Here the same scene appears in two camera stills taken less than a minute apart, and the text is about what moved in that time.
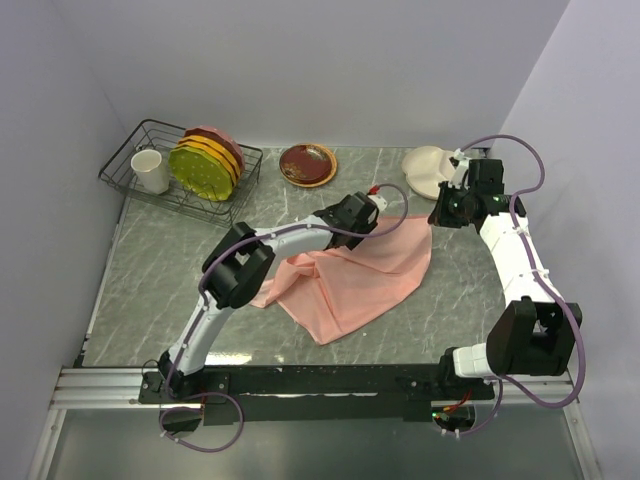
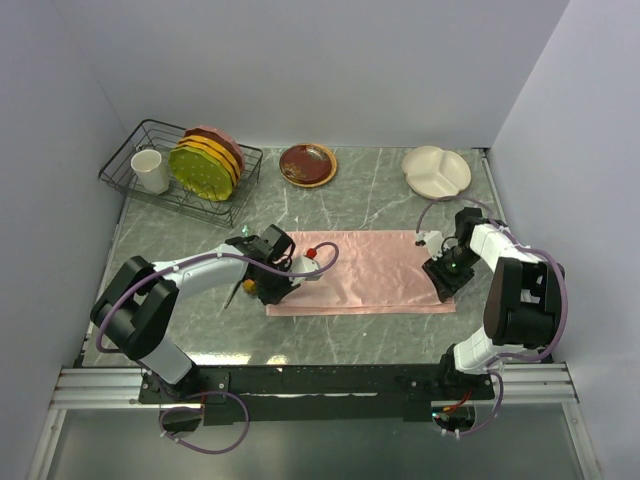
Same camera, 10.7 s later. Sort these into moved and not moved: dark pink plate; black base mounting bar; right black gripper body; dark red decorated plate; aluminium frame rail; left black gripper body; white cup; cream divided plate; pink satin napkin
Moved: pink satin napkin; left black gripper body; right black gripper body
Not moved: dark pink plate; cream divided plate; aluminium frame rail; white cup; black base mounting bar; dark red decorated plate
